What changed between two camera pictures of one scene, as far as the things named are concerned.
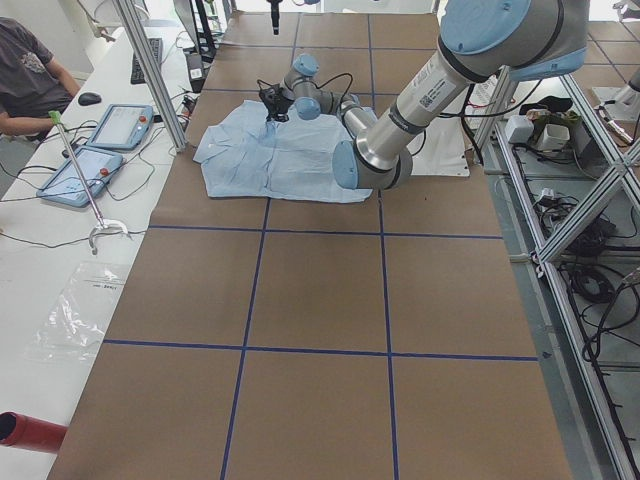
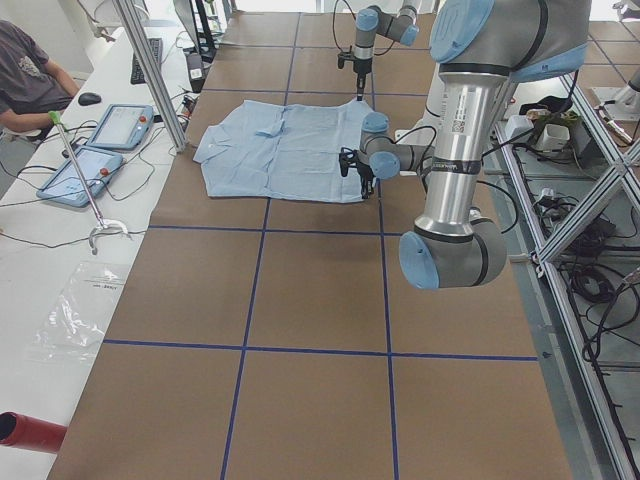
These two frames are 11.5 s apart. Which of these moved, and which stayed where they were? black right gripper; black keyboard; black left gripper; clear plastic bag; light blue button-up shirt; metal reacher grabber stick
Moved: black left gripper; black right gripper
Stayed: black keyboard; metal reacher grabber stick; clear plastic bag; light blue button-up shirt
